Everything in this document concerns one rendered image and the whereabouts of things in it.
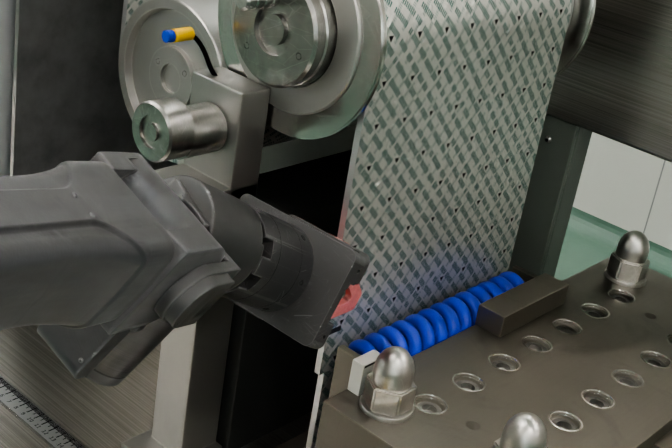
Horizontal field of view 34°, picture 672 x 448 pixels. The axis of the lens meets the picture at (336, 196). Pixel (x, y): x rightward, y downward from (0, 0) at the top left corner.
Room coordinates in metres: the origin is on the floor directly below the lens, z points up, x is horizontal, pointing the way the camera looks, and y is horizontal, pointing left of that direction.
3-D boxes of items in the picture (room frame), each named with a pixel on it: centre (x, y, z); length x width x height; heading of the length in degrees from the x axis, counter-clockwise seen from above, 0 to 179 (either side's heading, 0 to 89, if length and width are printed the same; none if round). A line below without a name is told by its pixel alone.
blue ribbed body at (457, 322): (0.74, -0.10, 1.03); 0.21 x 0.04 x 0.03; 142
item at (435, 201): (0.75, -0.08, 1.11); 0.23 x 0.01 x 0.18; 142
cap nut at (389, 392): (0.61, -0.06, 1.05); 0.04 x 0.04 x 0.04
